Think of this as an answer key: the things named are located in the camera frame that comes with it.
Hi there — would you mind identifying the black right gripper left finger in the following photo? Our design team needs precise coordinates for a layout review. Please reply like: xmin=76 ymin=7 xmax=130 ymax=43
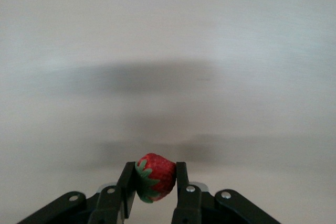
xmin=17 ymin=161 xmax=138 ymax=224

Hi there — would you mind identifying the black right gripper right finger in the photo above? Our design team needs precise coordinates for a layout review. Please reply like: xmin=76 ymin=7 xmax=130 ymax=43
xmin=171 ymin=161 xmax=281 ymax=224

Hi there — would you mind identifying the red toy strawberry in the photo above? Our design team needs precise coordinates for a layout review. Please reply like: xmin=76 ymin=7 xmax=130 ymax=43
xmin=134 ymin=152 xmax=177 ymax=204

